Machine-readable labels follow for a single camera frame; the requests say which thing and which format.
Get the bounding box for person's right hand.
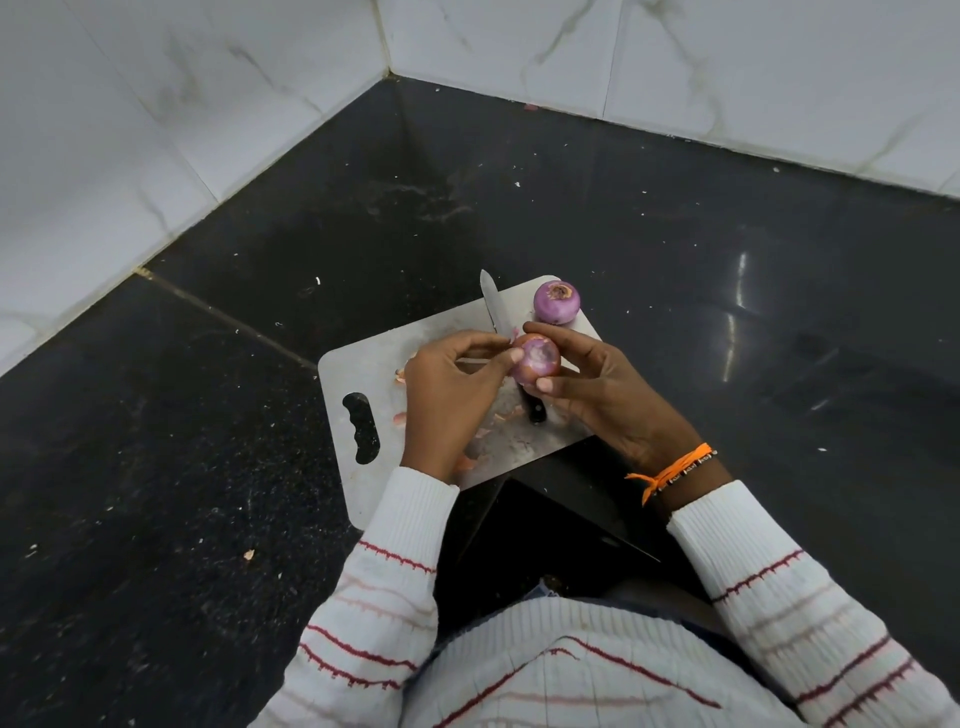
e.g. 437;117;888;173
522;320;706;475

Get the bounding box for person's left hand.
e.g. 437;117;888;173
399;330;526;484

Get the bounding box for purple onion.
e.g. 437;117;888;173
509;332;563;388
533;280;583;327

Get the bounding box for black handled kitchen knife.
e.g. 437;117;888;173
479;269;549;425

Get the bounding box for person's right forearm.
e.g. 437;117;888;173
648;457;960;728

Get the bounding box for person's left forearm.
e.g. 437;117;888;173
251;466;461;728

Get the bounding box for orange thread wristband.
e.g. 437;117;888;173
624;442;714;507

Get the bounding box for steel cutting board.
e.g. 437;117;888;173
317;274;604;532

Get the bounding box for white red striped sweater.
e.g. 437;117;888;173
401;596;804;728

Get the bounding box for beaded bracelet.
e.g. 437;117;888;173
656;448;719;493

